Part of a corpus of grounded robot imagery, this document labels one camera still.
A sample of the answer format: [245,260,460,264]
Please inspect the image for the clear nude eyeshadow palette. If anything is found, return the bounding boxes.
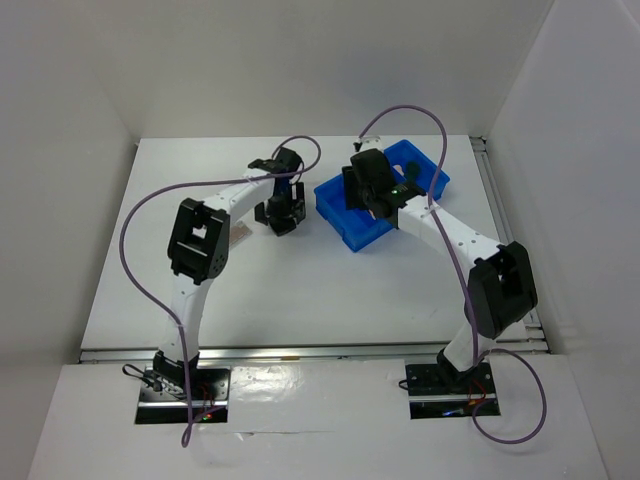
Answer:
[229,220,252,249]

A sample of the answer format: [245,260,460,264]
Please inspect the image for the dark green labelled round puff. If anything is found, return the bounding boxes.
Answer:
[403,161,421,182]

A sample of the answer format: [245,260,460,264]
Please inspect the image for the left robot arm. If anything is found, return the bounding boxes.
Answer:
[153,148,306,399]

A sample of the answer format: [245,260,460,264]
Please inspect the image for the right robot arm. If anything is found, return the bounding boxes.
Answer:
[342,149,538,392]

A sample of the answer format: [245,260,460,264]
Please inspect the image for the blue divided plastic bin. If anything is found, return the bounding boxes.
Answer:
[314,139,450,252]

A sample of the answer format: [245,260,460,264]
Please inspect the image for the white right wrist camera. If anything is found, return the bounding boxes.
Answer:
[353,136,384,152]

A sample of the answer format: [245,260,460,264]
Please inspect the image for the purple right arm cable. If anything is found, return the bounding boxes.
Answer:
[357,104,548,445]

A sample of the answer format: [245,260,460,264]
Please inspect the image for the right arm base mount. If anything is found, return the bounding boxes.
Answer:
[398,362,501,420]

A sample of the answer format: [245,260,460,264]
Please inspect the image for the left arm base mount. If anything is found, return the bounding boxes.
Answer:
[122,362,232,425]

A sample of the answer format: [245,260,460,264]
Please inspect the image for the aluminium front rail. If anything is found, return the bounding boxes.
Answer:
[78,339,549,364]

